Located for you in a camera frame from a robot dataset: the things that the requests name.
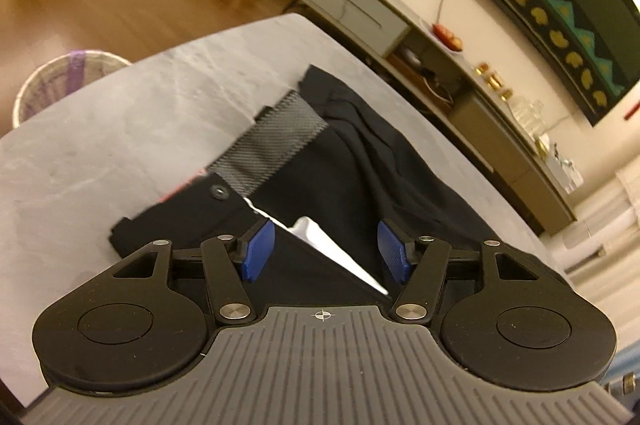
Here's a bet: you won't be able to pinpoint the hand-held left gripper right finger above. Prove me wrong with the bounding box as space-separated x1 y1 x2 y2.
376 219 543 323

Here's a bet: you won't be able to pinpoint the group of clear glasses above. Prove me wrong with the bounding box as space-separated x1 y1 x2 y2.
510 98 548 141

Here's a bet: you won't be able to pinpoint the woven waste basket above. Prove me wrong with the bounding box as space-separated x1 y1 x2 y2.
12 49 132 128

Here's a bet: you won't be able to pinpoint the white storage box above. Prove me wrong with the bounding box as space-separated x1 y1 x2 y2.
545 150 585 193

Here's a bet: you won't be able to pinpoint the red fruit plate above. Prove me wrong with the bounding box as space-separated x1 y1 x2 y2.
431 22 465 52

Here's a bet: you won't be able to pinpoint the white lace curtain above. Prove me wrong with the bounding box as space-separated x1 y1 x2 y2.
560 165 640 286

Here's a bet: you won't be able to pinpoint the grey low tv cabinet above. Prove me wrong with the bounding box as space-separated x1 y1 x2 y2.
295 0 576 236

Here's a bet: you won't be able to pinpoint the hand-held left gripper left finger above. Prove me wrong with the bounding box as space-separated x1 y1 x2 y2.
112 220 277 323

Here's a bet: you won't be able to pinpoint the black pants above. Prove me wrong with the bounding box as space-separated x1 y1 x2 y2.
107 64 506 306

